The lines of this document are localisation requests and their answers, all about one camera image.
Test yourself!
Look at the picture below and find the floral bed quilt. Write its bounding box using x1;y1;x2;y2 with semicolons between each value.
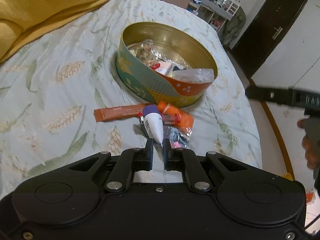
1;0;263;196

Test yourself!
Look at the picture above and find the round decorated metal tin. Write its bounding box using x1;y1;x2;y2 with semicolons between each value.
116;22;218;107

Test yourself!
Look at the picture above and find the yellow fleece blanket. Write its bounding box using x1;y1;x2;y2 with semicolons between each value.
1;0;109;62

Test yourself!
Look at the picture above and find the white purple cream tube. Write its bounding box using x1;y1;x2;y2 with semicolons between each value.
142;105;164;145

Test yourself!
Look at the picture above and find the clear bag with blue accessories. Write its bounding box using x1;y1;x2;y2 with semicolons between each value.
164;125;192;148

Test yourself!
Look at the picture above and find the brown snack bar sachet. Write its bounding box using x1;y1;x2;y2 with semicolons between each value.
94;103;149;122

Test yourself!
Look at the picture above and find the white desk shelf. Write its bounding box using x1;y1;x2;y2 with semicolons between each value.
187;0;240;33

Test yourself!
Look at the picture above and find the person's hand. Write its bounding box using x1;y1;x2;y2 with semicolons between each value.
297;117;320;178

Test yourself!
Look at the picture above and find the dark door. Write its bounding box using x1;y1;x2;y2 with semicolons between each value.
232;0;308;78

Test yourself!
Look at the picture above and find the yellow object on floor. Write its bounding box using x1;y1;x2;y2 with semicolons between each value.
283;173;293;181

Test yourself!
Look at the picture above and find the clear bag with brown trinkets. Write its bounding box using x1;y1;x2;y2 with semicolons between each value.
136;39;158;65

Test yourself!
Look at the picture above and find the green hanging jacket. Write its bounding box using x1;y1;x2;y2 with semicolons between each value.
220;7;246;47

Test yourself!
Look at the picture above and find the orange tube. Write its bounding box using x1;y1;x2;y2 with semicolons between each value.
157;101;194;128

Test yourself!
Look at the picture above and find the white Face tissue pack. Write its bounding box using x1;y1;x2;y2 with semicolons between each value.
155;61;174;76

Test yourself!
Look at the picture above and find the clear plastic toothpick box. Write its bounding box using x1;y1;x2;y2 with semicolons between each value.
172;68;214;83

